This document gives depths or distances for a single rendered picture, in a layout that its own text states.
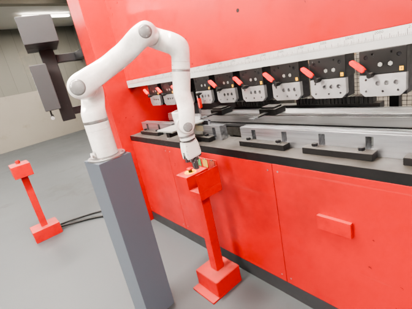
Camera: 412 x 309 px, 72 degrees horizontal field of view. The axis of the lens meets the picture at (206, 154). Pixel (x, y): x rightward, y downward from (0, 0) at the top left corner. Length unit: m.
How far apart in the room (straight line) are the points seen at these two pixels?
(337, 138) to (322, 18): 0.49
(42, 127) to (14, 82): 1.56
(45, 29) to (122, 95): 0.74
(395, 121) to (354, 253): 0.61
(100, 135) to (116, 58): 0.37
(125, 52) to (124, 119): 1.30
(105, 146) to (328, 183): 1.05
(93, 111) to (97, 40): 1.25
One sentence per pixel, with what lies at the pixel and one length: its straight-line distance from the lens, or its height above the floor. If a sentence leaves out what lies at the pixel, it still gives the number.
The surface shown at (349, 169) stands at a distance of 1.24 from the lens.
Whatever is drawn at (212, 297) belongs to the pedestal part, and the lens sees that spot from 1.94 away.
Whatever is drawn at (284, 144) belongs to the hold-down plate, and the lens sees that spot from 1.45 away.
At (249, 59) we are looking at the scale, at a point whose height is 1.33.
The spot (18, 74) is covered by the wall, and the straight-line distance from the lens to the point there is 10.77.
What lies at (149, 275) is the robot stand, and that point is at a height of 0.29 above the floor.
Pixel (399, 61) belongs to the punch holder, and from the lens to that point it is 1.20.
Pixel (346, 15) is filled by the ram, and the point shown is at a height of 1.42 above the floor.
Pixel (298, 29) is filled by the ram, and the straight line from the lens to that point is 1.34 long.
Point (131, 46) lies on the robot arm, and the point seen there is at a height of 1.49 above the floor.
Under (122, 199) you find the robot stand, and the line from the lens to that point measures 1.54.
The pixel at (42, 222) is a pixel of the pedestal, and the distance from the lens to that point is 3.41.
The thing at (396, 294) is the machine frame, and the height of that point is 0.34.
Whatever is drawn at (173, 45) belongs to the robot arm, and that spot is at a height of 1.46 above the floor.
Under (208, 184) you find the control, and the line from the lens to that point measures 1.56.
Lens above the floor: 1.35
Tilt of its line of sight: 17 degrees down
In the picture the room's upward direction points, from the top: 12 degrees counter-clockwise
